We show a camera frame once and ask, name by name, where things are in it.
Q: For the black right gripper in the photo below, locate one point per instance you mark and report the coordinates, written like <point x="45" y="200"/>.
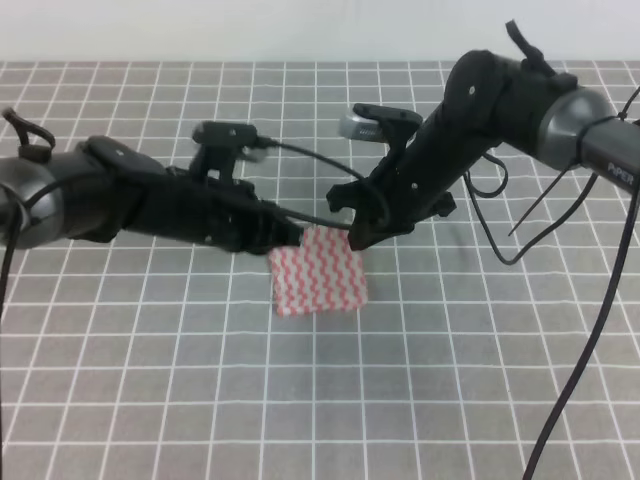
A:
<point x="416" y="189"/>

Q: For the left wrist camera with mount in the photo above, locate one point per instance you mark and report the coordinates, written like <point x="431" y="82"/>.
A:
<point x="221" y="145"/>

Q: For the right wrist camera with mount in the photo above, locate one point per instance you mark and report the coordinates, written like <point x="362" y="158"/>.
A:
<point x="394" y="127"/>

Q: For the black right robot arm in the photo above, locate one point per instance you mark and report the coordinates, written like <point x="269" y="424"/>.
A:
<point x="488" y="100"/>

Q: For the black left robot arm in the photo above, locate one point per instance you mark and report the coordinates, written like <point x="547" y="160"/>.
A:
<point x="103" y="187"/>

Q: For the pink white wavy striped towel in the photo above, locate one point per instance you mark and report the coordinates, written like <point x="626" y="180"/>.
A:
<point x="322" y="274"/>

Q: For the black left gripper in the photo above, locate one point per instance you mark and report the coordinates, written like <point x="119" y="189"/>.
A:
<point x="224" y="215"/>

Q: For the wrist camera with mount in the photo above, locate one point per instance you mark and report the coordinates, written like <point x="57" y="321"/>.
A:
<point x="394" y="127"/>
<point x="221" y="145"/>

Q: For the grey grid tablecloth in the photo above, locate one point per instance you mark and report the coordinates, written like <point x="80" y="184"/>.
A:
<point x="151" y="359"/>

